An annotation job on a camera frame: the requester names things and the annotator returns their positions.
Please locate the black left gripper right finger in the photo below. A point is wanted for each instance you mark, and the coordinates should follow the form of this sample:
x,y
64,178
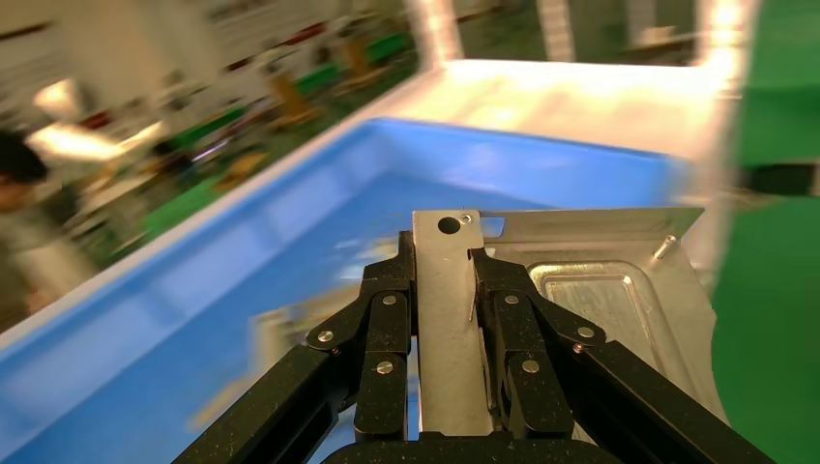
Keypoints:
x,y
535,371

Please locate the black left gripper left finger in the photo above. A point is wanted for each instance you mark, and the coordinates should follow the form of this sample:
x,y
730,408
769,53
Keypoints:
x,y
381,358

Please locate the stamped sheet metal bracket part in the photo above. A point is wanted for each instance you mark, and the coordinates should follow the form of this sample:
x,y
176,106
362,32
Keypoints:
x,y
448,307

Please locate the blue plastic bin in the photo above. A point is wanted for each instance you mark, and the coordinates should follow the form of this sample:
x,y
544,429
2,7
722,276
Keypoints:
x,y
192,269

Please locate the green cloth mat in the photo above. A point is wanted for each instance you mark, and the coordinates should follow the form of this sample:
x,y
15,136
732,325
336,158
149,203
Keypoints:
x,y
769,333

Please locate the person in background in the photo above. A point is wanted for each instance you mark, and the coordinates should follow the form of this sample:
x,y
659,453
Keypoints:
x,y
25,218

